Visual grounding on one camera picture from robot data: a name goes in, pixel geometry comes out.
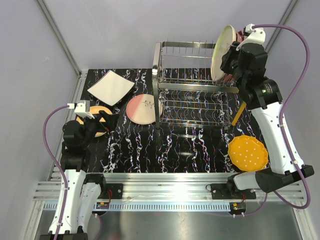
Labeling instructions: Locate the pink dotted plate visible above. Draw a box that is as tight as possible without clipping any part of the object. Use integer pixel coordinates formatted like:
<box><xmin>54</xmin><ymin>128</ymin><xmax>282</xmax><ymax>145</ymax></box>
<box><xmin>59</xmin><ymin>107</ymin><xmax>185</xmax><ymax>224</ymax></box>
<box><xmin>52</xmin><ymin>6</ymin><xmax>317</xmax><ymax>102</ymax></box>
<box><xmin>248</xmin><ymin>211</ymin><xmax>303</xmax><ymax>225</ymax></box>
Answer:
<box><xmin>223</xmin><ymin>30</ymin><xmax>246</xmax><ymax>82</ymax></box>

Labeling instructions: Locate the stainless steel dish rack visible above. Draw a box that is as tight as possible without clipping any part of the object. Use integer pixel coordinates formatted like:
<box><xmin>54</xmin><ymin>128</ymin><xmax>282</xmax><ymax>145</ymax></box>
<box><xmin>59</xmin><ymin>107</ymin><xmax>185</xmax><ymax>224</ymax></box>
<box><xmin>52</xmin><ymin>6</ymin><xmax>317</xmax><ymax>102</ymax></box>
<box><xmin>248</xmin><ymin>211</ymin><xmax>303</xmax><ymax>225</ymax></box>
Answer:
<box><xmin>152</xmin><ymin>41</ymin><xmax>238</xmax><ymax>129</ymax></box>

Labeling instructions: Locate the purple cable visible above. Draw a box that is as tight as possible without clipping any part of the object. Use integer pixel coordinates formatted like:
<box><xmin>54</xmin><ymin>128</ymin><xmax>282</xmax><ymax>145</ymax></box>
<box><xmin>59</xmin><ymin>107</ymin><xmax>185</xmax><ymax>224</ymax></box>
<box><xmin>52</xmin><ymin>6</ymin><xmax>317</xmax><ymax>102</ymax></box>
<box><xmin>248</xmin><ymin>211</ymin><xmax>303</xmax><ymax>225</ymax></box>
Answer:
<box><xmin>42</xmin><ymin>104</ymin><xmax>103</xmax><ymax>240</ymax></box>
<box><xmin>252</xmin><ymin>23</ymin><xmax>312</xmax><ymax>218</ymax></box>

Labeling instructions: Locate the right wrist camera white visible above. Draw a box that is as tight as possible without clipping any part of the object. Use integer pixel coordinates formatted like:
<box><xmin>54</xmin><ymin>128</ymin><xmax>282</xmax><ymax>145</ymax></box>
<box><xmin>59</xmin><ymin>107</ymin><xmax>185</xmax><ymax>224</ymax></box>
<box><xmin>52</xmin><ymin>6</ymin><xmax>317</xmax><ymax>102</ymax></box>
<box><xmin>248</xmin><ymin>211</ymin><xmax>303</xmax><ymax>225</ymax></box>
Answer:
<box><xmin>240</xmin><ymin>23</ymin><xmax>266</xmax><ymax>46</ymax></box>

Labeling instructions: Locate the cream bordered plate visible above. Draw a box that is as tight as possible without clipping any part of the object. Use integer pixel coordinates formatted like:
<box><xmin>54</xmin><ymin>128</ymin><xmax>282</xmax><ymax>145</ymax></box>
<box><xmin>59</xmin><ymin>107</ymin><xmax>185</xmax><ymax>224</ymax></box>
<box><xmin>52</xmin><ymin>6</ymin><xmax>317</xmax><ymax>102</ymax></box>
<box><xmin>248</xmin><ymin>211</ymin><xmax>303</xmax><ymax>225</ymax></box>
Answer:
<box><xmin>210</xmin><ymin>25</ymin><xmax>237</xmax><ymax>82</ymax></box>

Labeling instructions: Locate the yellow dotted plate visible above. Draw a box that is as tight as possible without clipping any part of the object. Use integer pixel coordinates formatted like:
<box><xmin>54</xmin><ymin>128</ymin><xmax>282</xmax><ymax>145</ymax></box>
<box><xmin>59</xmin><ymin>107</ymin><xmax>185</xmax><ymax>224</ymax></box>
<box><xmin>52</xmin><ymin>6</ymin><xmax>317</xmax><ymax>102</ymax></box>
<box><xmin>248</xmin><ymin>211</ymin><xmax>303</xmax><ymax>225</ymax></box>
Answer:
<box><xmin>228</xmin><ymin>135</ymin><xmax>269</xmax><ymax>172</ymax></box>

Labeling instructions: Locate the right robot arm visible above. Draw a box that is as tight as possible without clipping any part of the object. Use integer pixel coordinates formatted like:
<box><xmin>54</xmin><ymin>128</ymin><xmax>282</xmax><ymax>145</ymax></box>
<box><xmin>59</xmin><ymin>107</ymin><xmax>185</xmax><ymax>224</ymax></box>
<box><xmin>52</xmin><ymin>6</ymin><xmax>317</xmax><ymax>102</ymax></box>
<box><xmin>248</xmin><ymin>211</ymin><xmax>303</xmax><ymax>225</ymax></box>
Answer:
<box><xmin>220</xmin><ymin>41</ymin><xmax>315</xmax><ymax>199</ymax></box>

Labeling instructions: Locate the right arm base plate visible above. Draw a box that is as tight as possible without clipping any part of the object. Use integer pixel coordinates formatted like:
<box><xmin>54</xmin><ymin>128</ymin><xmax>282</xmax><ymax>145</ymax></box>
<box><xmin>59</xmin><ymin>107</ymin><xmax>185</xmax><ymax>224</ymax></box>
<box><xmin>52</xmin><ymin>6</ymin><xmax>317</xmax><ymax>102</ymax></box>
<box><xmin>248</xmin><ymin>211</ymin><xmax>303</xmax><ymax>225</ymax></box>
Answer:
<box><xmin>209</xmin><ymin>183</ymin><xmax>257</xmax><ymax>200</ymax></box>

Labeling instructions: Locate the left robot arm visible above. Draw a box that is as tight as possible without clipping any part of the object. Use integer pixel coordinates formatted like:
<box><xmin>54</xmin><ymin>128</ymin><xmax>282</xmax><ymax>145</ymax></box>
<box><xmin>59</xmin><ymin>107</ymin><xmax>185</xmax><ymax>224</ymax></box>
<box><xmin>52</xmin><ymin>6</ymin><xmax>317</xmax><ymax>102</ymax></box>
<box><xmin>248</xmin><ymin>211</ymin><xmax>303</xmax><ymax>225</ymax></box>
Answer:
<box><xmin>39</xmin><ymin>110</ymin><xmax>119</xmax><ymax>240</ymax></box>

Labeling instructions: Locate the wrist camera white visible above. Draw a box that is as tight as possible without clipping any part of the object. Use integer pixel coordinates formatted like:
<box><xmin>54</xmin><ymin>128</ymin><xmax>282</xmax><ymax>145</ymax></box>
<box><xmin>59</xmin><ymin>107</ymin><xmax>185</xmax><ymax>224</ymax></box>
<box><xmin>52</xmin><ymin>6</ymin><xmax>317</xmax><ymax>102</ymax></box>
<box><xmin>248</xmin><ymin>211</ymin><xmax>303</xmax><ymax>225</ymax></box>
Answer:
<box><xmin>67</xmin><ymin>100</ymin><xmax>95</xmax><ymax>119</ymax></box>
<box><xmin>240</xmin><ymin>23</ymin><xmax>266</xmax><ymax>46</ymax></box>

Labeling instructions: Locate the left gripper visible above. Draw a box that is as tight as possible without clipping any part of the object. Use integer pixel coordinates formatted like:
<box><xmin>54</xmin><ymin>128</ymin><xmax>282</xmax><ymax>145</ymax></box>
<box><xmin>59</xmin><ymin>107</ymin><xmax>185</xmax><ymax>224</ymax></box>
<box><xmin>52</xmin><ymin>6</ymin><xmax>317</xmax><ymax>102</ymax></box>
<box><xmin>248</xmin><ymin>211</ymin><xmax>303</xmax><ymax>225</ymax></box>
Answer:
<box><xmin>80</xmin><ymin>110</ymin><xmax>120</xmax><ymax>148</ymax></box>

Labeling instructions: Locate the pink speckled plate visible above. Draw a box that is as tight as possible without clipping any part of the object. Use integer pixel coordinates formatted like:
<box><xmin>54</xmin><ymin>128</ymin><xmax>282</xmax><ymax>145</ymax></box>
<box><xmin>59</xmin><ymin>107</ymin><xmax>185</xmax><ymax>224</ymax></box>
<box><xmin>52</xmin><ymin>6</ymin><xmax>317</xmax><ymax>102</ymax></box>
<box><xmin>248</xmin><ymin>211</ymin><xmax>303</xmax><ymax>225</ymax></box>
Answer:
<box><xmin>126</xmin><ymin>94</ymin><xmax>156</xmax><ymax>125</ymax></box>

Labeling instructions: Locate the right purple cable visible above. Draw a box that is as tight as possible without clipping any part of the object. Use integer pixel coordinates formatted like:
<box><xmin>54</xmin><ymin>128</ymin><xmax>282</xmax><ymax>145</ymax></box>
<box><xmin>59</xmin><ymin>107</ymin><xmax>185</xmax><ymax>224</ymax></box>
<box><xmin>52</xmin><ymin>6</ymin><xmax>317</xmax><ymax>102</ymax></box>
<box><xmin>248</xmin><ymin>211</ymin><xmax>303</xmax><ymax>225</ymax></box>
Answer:
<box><xmin>252</xmin><ymin>23</ymin><xmax>312</xmax><ymax>218</ymax></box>

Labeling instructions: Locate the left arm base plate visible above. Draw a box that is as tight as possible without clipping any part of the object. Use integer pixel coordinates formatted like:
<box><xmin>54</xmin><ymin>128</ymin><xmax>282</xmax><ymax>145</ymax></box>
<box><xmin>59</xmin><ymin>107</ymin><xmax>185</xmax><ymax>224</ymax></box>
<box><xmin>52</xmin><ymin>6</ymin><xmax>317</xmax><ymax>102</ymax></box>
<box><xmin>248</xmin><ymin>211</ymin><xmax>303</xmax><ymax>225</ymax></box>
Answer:
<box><xmin>99</xmin><ymin>182</ymin><xmax>124</xmax><ymax>200</ymax></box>

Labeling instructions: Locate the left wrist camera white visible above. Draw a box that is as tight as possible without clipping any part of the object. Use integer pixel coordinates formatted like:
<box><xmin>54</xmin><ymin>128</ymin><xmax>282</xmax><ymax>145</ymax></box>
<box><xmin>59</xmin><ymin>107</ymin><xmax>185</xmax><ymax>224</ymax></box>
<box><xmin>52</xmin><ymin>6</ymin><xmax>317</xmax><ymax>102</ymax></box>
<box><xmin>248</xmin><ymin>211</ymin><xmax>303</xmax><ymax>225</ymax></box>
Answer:
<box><xmin>67</xmin><ymin>100</ymin><xmax>95</xmax><ymax>119</ymax></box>

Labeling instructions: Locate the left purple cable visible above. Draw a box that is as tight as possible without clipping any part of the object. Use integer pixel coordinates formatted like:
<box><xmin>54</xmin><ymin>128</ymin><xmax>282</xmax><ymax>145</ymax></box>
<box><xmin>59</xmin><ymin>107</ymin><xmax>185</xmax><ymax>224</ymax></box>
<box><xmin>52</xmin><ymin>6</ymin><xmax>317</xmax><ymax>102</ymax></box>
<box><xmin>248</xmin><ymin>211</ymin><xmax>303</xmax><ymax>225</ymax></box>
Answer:
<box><xmin>42</xmin><ymin>104</ymin><xmax>103</xmax><ymax>240</ymax></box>

